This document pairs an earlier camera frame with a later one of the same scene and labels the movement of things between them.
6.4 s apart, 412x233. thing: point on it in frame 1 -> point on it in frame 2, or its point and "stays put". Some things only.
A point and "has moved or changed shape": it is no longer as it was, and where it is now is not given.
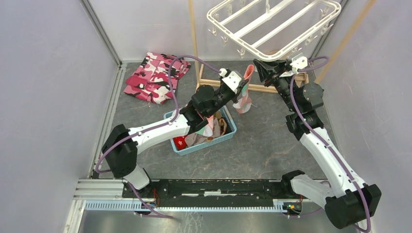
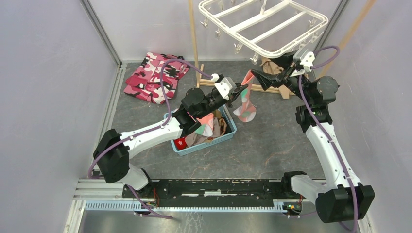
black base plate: x=183 y=193 stays put
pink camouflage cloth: x=149 y=79 stays put
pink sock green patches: x=245 y=104 has moved or changed shape
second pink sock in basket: x=208 y=130 stays put
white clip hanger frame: x=270 y=30 has moved or changed shape
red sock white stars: x=180 y=142 stays put
